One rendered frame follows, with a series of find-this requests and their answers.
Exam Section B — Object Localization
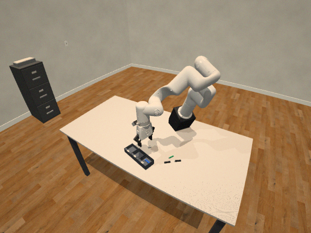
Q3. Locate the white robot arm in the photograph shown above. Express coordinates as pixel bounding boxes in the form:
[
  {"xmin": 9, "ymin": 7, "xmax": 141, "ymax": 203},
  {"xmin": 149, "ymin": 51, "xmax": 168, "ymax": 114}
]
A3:
[{"xmin": 132, "ymin": 56, "xmax": 221, "ymax": 126}]

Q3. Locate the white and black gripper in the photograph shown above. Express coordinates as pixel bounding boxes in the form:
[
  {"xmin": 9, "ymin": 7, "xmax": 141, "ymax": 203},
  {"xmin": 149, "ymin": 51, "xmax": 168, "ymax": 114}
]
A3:
[{"xmin": 133, "ymin": 121, "xmax": 155, "ymax": 147}]

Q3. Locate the dark grey rack of three bins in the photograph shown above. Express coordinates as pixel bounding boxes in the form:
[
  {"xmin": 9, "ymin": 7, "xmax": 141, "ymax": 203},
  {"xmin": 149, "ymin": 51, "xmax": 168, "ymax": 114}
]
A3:
[{"xmin": 124, "ymin": 143, "xmax": 154, "ymax": 170}]

